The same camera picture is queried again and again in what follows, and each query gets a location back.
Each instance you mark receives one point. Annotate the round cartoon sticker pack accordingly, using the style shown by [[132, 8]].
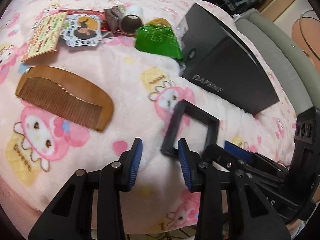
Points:
[[81, 30]]

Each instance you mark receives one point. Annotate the orange green sticker card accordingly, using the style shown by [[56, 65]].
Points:
[[45, 36]]

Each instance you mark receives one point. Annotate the brown wooden comb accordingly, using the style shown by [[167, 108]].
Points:
[[66, 95]]

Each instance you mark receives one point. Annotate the red packet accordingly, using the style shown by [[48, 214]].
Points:
[[99, 14]]

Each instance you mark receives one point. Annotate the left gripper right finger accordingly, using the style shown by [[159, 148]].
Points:
[[199, 176]]

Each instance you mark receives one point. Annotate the pink cartoon blanket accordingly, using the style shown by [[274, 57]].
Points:
[[40, 151]]

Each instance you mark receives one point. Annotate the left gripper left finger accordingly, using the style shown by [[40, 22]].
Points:
[[69, 214]]

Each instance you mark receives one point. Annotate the brown crumpled wrapper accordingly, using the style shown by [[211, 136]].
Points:
[[113, 16]]

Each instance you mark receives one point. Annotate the black Daphne box lid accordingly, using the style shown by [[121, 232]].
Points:
[[218, 61]]

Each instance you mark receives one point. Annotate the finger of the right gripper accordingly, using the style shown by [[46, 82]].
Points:
[[238, 152], [225, 157]]

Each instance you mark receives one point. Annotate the green yellow snack packet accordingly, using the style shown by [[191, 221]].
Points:
[[157, 37]]

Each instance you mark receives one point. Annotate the small black square frame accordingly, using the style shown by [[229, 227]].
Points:
[[190, 122]]

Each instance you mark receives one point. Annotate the white cardboard tube roll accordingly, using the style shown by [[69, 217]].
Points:
[[132, 19]]

